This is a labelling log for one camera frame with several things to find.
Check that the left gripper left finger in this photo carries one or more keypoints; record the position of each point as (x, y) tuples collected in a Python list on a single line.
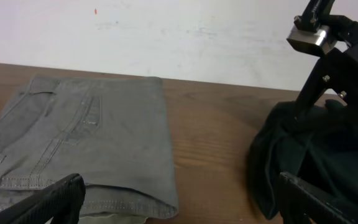
[(59, 203)]

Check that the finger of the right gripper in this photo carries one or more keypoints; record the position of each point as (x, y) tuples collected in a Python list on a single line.
[(331, 71)]

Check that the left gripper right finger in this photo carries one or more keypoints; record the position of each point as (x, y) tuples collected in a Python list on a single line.
[(301, 202)]

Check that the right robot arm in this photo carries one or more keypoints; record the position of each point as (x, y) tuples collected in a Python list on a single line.
[(311, 20)]

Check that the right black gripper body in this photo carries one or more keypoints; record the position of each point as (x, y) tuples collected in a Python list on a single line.
[(346, 30)]

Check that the folded grey khaki pants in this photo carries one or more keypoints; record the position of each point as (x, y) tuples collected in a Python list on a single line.
[(113, 132)]

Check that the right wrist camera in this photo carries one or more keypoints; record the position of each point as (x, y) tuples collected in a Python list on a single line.
[(313, 43)]

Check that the black t-shirt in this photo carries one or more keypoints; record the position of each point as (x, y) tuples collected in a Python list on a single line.
[(312, 148)]

